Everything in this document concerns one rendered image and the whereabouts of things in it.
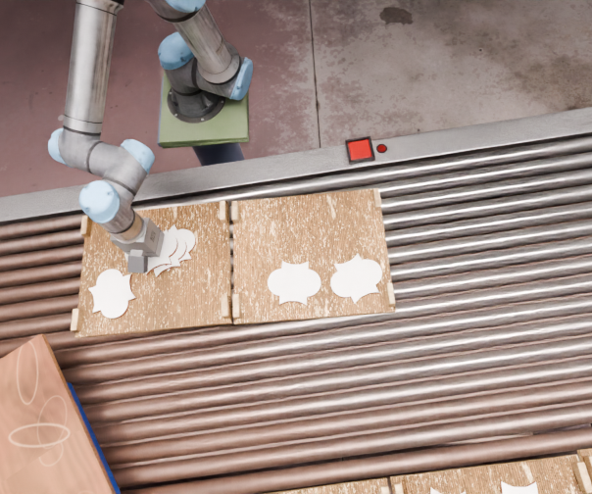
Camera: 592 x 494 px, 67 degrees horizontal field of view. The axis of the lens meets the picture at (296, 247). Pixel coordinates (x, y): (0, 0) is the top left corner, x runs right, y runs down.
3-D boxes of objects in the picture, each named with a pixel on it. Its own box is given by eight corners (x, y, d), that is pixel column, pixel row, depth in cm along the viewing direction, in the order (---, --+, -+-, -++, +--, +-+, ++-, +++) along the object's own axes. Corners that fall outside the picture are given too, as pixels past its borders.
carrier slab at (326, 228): (233, 203, 129) (232, 201, 127) (377, 190, 127) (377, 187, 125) (235, 324, 116) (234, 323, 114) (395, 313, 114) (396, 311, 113)
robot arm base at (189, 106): (177, 77, 148) (169, 56, 139) (222, 79, 147) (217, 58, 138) (169, 117, 143) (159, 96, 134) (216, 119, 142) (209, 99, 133)
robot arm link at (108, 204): (122, 181, 90) (101, 219, 88) (143, 206, 100) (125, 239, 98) (88, 171, 92) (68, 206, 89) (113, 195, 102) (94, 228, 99)
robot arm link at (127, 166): (105, 127, 97) (79, 170, 94) (151, 143, 95) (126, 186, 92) (120, 148, 104) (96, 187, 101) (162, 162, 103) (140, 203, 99)
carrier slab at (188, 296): (89, 218, 131) (86, 215, 129) (228, 203, 129) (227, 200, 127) (77, 338, 118) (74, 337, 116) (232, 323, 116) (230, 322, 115)
